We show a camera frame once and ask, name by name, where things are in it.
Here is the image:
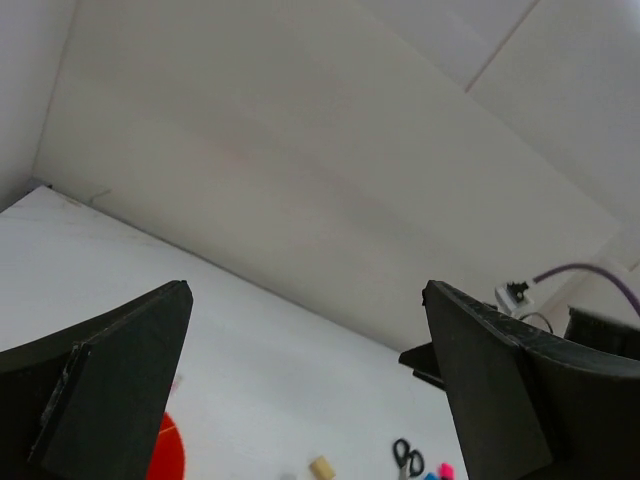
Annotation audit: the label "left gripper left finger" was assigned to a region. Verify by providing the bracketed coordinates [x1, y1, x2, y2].
[1, 280, 193, 479]

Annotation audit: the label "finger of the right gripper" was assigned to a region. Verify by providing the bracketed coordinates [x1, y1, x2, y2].
[398, 342, 445, 388]

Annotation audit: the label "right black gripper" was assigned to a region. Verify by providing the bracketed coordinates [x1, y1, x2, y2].
[519, 305, 640, 359]

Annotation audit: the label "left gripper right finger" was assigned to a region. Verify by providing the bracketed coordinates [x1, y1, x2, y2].
[423, 280, 639, 479]

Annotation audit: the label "pink marker cap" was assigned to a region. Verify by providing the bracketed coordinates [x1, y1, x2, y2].
[437, 463, 455, 480]

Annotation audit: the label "orange round pen holder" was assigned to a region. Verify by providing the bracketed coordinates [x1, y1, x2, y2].
[146, 413, 186, 480]

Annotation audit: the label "yellow eraser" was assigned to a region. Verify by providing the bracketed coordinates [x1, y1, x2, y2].
[309, 456, 336, 480]

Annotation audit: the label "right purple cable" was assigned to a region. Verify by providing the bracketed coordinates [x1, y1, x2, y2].
[532, 263, 640, 319]

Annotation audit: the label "black handled scissors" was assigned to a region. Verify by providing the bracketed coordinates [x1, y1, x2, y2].
[392, 438, 425, 480]

